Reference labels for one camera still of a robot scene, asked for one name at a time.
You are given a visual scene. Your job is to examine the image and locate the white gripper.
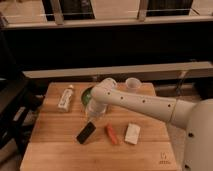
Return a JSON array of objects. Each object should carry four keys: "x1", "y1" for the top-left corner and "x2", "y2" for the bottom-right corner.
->
[{"x1": 85, "y1": 105, "x2": 107, "y2": 120}]

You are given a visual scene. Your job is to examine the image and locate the black eraser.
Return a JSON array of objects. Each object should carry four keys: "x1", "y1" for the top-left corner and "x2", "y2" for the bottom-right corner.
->
[{"x1": 76, "y1": 122, "x2": 96, "y2": 144}]

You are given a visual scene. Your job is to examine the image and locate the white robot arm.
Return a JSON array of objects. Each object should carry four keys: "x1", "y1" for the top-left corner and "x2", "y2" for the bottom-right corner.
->
[{"x1": 86, "y1": 78, "x2": 213, "y2": 171}]

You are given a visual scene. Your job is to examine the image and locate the white sponge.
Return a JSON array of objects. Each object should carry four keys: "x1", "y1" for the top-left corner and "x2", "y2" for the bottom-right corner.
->
[{"x1": 125, "y1": 123, "x2": 140, "y2": 145}]

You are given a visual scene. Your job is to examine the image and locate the green bowl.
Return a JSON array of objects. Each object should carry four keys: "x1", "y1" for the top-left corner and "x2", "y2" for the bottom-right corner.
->
[{"x1": 81, "y1": 87, "x2": 93, "y2": 107}]

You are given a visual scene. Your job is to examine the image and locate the orange carrot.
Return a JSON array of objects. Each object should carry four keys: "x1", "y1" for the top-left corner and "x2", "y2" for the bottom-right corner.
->
[{"x1": 105, "y1": 124, "x2": 119, "y2": 145}]

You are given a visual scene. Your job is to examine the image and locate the white plastic bottle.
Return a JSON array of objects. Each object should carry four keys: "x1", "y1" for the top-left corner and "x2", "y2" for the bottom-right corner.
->
[{"x1": 57, "y1": 85, "x2": 74, "y2": 112}]

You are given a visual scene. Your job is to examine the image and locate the wooden cutting board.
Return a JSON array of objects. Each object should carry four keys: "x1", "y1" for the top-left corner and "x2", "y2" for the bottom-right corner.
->
[{"x1": 20, "y1": 83, "x2": 178, "y2": 171}]

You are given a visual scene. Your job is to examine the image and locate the dark side shelf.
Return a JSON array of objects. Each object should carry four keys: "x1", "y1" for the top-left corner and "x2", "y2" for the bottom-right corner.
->
[{"x1": 0, "y1": 77, "x2": 42, "y2": 155}]

